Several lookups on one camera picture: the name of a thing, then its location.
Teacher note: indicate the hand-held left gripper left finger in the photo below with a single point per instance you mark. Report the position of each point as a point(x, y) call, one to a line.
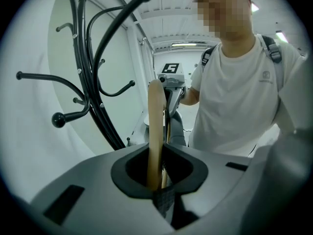
point(110, 212)

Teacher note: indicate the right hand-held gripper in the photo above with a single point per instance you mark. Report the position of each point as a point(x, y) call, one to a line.
point(172, 79)

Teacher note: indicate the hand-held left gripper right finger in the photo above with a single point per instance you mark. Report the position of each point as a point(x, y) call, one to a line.
point(220, 185)

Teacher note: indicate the person's right forearm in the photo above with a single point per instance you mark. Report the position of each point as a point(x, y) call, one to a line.
point(192, 97)

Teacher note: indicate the black metal coat rack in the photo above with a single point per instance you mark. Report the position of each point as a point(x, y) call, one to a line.
point(110, 131)

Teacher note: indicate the person's head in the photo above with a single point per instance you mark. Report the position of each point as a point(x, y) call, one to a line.
point(227, 21)

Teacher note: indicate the person's grey backpack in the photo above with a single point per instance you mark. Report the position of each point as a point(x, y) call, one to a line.
point(275, 55)

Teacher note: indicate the square ceiling light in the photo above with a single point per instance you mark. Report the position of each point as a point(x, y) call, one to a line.
point(254, 7)
point(281, 36)

